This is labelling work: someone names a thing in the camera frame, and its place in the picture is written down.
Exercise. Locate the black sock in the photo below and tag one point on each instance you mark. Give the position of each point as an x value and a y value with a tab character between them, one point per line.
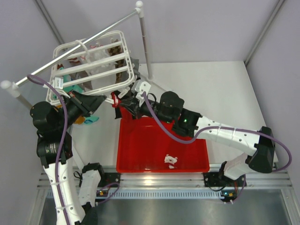
121	113

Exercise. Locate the grey sock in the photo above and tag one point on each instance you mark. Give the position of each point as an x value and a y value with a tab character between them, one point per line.
135	66

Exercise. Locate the metal and white drying rack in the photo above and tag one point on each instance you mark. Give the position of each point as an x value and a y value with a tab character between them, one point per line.
98	143

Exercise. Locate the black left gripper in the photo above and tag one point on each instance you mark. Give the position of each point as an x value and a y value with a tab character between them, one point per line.
87	103

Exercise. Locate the mustard yellow sock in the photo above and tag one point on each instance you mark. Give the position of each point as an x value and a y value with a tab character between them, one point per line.
80	120

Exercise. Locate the white plastic sock hanger frame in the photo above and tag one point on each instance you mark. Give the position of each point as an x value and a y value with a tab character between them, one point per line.
90	70

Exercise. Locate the white clothes peg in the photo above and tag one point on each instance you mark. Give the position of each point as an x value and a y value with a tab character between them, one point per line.
124	92

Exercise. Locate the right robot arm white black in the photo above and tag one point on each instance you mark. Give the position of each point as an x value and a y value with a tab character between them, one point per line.
185	126

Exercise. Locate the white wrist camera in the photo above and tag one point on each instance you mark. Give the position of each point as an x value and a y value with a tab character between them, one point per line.
58	83
140	87

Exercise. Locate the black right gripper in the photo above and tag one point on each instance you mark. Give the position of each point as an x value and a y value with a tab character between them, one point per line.
132	104

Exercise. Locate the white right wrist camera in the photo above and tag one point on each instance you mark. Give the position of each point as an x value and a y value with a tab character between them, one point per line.
140	87

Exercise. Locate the aluminium rail base frame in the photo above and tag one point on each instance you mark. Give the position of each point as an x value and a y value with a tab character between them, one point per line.
185	185

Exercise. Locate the brown argyle sock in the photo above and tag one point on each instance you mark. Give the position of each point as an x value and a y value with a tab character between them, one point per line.
118	64

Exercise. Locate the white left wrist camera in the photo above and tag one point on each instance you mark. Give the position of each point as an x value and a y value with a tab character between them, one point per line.
58	83

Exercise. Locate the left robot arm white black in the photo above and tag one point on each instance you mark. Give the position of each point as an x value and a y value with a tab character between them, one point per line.
54	149

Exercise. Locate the red plastic bin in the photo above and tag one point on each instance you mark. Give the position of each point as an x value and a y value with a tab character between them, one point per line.
143	146

